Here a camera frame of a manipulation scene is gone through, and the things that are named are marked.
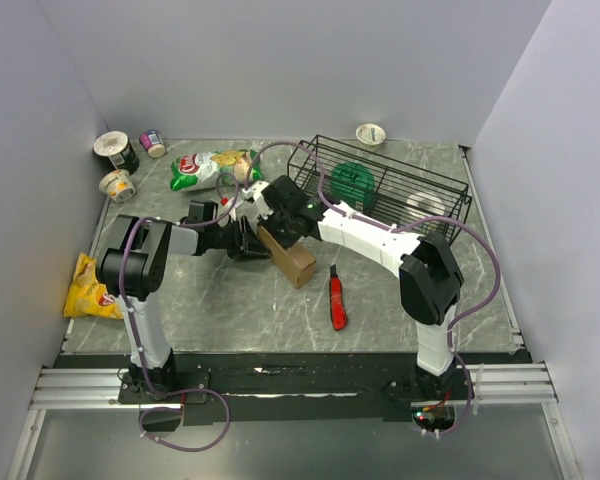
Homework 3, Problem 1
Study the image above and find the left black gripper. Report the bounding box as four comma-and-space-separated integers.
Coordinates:
206, 215, 272, 261

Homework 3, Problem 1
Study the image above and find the brown cardboard express box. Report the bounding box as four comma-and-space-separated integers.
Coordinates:
257, 226, 316, 289

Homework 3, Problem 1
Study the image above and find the red black utility knife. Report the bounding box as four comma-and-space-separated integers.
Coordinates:
329, 265, 348, 331

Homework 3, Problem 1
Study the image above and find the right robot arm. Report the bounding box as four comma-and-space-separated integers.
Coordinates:
251, 175, 464, 399

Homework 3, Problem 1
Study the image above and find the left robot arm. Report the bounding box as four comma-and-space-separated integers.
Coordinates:
96, 200, 270, 402

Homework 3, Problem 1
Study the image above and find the green white chips bag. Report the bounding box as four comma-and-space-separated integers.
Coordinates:
169, 149, 263, 192

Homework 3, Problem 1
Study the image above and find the purple yogurt cup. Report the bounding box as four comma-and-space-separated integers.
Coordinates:
139, 129, 166, 159

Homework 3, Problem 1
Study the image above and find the white tape roll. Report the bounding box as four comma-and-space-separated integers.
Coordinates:
406, 192, 446, 222

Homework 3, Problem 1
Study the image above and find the orange white yogurt cup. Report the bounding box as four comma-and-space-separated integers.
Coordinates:
99, 169, 136, 203

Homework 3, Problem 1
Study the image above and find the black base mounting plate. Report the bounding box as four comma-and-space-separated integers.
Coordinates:
118, 353, 473, 426

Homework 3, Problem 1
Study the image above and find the black tall yogurt cup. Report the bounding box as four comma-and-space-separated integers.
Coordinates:
93, 131, 139, 174

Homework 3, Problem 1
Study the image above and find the yellow snack bag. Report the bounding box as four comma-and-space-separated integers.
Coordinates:
63, 253, 123, 320

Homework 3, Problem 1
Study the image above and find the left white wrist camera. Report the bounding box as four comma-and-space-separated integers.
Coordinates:
218, 197, 243, 221

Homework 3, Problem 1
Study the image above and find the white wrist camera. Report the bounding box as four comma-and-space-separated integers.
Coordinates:
241, 180, 270, 213
218, 197, 243, 221

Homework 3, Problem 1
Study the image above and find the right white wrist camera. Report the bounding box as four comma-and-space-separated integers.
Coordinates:
241, 180, 270, 213

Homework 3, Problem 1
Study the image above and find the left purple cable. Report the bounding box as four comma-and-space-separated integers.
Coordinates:
119, 172, 241, 455

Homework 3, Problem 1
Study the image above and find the black wire rack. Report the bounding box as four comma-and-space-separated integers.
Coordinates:
301, 135, 472, 226

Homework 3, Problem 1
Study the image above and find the aluminium frame rail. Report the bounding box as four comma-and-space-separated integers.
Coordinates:
8, 354, 582, 479

